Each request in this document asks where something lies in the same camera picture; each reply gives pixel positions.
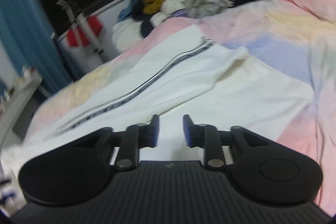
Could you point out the white desk with items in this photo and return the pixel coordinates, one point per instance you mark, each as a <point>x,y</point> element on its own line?
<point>16,105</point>

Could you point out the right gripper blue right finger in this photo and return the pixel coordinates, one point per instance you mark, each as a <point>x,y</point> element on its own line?
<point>205,137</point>

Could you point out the white knit trousers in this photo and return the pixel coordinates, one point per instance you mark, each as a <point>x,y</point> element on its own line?
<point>185,74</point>

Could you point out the white puffy jacket pile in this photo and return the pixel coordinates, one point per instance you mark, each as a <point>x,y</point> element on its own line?
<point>127,33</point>

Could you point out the blue curtain left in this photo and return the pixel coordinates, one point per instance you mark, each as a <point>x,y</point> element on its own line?
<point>26,36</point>

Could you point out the metal clothes rack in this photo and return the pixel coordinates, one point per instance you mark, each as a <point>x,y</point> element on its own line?
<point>83,31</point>

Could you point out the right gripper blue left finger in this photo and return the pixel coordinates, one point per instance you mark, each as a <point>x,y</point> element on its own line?
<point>134,138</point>

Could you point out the pastel patchwork bed cover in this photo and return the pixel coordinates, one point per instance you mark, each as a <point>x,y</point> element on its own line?
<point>295,37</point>

